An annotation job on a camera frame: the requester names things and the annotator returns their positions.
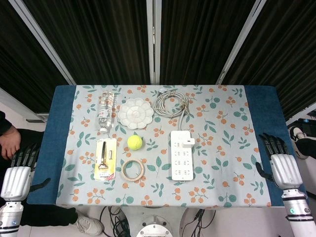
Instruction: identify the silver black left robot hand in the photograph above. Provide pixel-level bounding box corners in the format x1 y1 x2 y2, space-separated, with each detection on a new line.
0 143 51 201

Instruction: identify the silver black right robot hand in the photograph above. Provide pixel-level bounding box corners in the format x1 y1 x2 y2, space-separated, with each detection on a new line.
255 133 304 191

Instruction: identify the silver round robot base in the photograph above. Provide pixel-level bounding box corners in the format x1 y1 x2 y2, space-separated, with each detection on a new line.
135 214 173 237

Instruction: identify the floral grey tablecloth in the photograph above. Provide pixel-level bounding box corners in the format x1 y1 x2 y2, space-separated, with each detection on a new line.
55 84 272 207

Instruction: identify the white power strip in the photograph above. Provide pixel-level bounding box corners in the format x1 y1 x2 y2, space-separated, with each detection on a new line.
170 130 193 184

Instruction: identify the black trouser leg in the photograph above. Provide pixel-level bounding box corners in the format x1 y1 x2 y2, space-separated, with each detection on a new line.
295 137 316 159

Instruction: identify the black and white sneaker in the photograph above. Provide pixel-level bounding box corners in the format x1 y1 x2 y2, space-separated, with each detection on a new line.
288 125 310 159

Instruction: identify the bystander in black clothes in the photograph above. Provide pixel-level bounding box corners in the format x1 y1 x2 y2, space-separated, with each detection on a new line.
0 110 79 227

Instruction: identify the black device with blue light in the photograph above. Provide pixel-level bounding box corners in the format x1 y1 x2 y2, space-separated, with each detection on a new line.
297 118 316 135

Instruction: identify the blue table cover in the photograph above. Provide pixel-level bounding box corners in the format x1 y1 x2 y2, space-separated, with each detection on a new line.
26 85 309 206

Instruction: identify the razor in yellow blister pack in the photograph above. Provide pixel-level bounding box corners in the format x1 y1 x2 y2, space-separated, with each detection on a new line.
94 138 117 181

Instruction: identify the clear plastic water bottle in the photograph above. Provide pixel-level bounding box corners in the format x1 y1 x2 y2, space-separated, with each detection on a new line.
95 90 117 133

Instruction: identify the beige tape roll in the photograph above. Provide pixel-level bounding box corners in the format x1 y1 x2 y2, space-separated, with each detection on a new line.
120 159 146 181

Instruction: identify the black curtain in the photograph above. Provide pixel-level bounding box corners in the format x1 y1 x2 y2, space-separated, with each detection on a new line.
22 0 151 85
159 0 257 85
0 0 71 114
221 0 316 120

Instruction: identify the yellow tennis ball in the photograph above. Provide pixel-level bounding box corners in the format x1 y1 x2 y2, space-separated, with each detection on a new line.
127 135 143 151

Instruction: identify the white flower-shaped paint palette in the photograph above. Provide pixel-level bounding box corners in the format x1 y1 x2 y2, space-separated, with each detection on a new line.
117 97 155 129

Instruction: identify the grey metal frame rail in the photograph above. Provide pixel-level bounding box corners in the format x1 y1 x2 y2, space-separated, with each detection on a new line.
0 87 50 123
285 100 316 125

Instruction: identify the black floor cable bundle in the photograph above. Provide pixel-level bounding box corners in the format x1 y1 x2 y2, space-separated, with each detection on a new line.
181 208 216 233
98 206 135 237

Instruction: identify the grey metal frame post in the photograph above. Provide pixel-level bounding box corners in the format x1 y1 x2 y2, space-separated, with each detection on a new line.
216 0 267 85
9 0 76 86
146 0 161 84

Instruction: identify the grey cable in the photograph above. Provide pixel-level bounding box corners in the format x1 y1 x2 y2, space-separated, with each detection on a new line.
154 89 191 131

